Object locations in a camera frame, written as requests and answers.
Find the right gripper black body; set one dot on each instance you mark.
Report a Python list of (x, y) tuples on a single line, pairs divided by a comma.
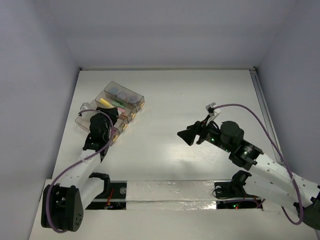
[(208, 132)]

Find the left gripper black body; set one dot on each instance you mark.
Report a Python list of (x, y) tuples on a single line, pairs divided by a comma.
[(109, 111)]

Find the green highlighter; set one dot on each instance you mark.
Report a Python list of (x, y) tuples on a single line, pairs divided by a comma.
[(117, 104)]

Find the yellow highlighter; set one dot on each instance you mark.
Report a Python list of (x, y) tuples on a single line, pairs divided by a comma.
[(105, 103)]

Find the blue glitter jar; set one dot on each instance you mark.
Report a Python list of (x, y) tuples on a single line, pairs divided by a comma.
[(114, 90)]

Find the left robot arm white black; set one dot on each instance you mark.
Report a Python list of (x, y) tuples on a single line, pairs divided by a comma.
[(73, 190)]

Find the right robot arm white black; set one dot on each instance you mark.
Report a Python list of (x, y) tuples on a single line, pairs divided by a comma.
[(260, 175)]

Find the clear drawer organizer top compartment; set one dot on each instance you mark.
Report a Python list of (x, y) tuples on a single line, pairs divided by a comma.
[(141, 102)]

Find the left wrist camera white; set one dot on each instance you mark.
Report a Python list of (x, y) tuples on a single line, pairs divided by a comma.
[(86, 111)]

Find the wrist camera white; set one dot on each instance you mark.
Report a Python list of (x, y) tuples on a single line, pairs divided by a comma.
[(86, 111), (213, 112)]

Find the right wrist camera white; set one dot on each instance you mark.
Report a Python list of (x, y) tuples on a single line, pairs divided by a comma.
[(213, 112)]

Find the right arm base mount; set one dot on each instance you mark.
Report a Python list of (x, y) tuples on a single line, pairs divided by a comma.
[(231, 194)]

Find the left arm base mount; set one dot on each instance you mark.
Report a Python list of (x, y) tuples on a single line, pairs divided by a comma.
[(115, 200)]

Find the aluminium rail right edge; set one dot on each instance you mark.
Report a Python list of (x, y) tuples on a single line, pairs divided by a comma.
[(264, 108)]

